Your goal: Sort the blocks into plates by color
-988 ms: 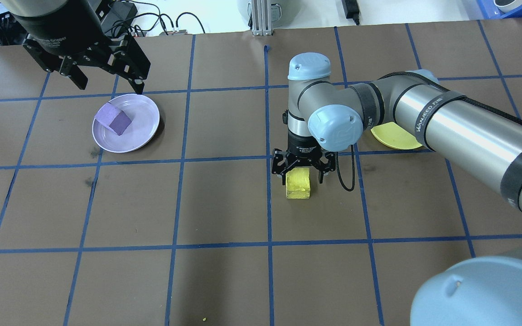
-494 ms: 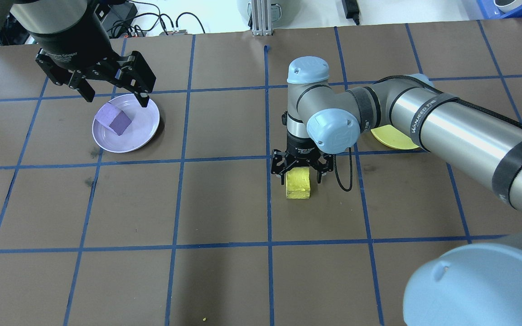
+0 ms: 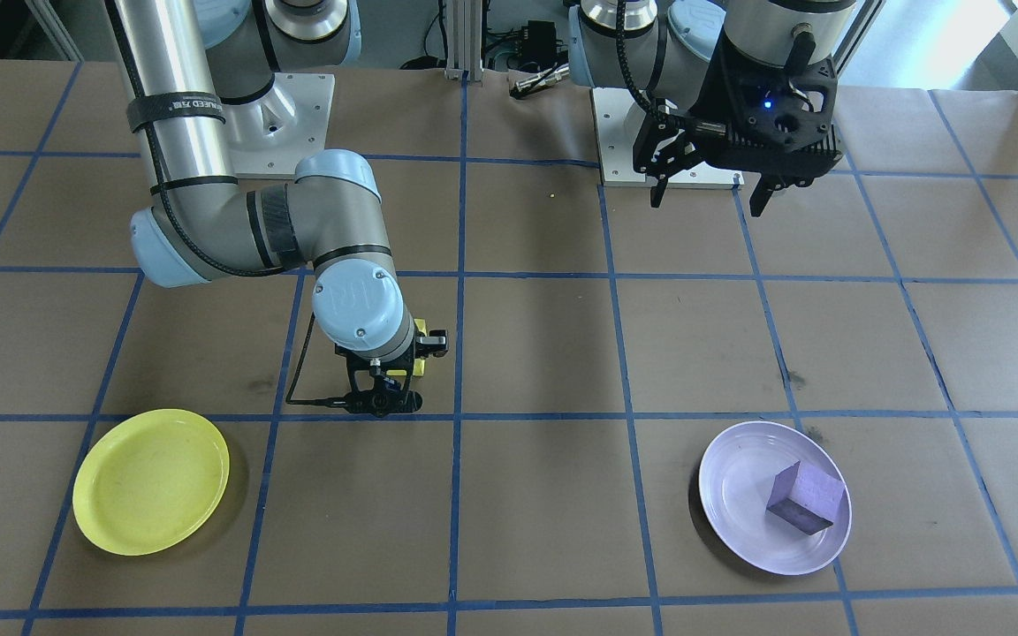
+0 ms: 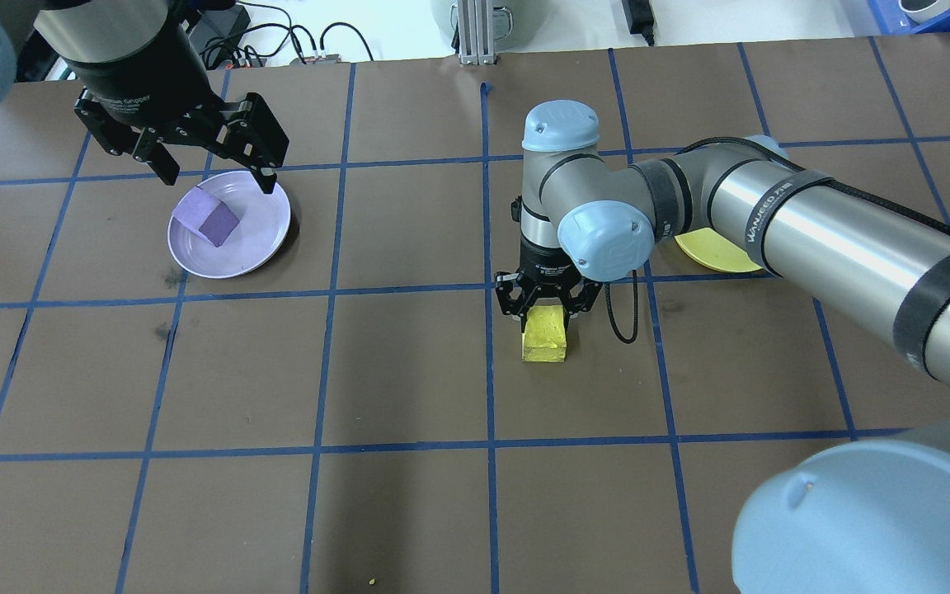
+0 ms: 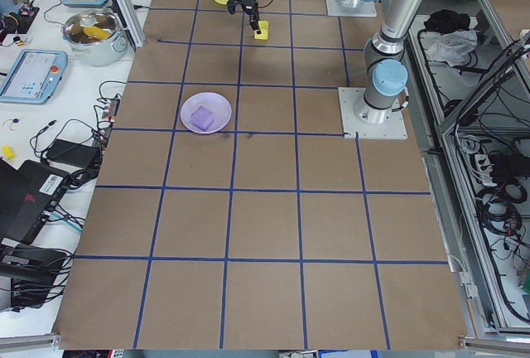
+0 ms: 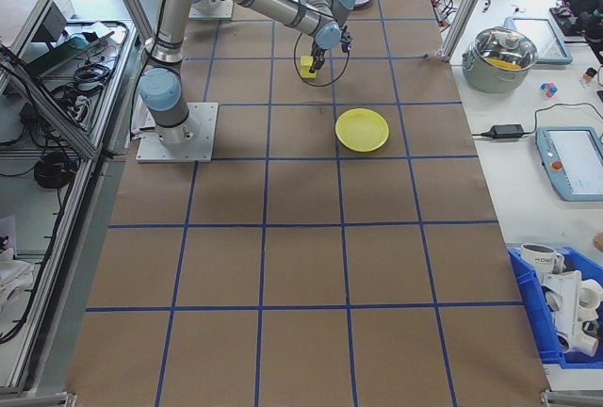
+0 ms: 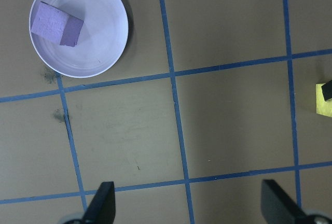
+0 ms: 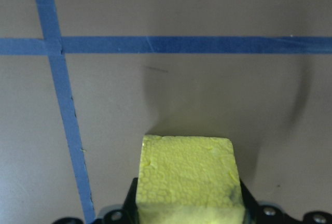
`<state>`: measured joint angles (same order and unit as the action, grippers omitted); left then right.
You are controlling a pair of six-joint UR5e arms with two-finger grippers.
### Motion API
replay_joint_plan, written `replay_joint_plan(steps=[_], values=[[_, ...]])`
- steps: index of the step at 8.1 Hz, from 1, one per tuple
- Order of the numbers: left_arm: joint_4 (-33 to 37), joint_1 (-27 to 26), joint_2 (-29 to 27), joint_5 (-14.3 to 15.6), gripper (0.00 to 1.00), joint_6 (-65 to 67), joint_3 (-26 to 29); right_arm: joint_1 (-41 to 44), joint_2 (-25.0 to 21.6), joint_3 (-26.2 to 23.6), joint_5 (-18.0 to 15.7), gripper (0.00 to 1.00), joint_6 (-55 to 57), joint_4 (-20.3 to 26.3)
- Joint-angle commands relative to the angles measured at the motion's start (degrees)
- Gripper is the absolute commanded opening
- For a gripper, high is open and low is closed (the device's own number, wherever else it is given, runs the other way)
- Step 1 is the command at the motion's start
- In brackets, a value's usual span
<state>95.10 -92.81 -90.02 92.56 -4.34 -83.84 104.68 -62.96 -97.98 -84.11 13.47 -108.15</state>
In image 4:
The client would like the purple cube block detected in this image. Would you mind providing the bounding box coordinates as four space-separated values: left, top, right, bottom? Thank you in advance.
172 186 244 249

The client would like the aluminium extrusion post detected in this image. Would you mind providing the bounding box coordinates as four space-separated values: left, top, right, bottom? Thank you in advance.
457 0 502 66

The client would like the yellow plastic plate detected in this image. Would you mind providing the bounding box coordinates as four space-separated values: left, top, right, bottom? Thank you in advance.
673 227 765 276

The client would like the lilac plastic plate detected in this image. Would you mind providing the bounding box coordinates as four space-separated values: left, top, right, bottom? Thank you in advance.
167 171 292 280

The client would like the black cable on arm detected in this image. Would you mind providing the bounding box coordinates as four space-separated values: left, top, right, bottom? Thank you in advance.
605 136 950 345

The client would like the black power adapter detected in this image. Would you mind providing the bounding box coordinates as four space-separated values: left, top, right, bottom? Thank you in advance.
621 0 658 47

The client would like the yellow cube block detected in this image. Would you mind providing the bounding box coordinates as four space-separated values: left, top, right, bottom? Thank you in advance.
521 304 571 365

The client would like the black looped cable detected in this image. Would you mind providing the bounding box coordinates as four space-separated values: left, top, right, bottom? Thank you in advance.
317 21 377 64

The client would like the black electronics box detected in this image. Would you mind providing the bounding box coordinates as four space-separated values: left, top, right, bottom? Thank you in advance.
186 3 252 52

